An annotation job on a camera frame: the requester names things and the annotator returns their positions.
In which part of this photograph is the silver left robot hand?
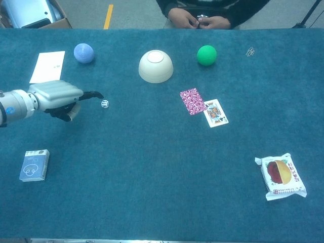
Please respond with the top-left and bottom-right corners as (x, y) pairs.
(27, 79), (105, 123)

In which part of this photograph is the person in dark sweater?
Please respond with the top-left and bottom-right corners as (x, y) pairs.
(155, 0), (272, 30)

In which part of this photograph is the cardboard box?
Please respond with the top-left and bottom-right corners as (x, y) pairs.
(0, 0), (73, 29)

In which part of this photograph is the king of clubs card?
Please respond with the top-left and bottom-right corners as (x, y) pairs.
(203, 99), (229, 129)

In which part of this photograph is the white paper card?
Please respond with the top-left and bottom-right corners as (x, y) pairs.
(29, 51), (66, 85)

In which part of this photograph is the black tripod leg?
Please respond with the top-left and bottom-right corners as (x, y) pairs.
(292, 0), (324, 29)

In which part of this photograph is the blue card box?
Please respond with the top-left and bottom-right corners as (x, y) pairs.
(19, 149), (50, 183)

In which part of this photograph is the grey device in box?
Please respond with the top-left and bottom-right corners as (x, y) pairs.
(2, 0), (65, 29)

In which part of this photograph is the green ball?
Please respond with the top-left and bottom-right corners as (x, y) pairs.
(196, 45), (218, 67)

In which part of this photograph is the purple ball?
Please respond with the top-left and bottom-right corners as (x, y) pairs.
(73, 43), (95, 64)

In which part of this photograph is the silver table edge rail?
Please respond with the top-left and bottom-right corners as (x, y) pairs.
(25, 237), (324, 243)

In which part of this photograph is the red patterned playing card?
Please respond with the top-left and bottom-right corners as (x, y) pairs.
(179, 88), (208, 116)

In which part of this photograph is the white snack packet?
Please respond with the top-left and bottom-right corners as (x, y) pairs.
(254, 152), (308, 202)

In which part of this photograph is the yellow floor tape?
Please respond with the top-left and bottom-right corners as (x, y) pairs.
(103, 4), (114, 30)

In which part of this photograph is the cream upturned bowl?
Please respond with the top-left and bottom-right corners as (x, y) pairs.
(138, 49), (175, 84)

